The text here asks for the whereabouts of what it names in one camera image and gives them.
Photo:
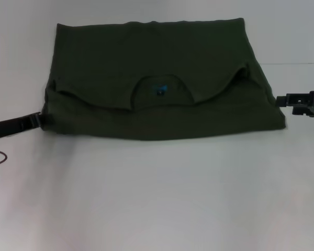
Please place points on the dark green FREE T-shirt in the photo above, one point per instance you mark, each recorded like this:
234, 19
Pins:
159, 60

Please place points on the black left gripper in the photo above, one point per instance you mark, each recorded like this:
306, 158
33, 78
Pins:
10, 126

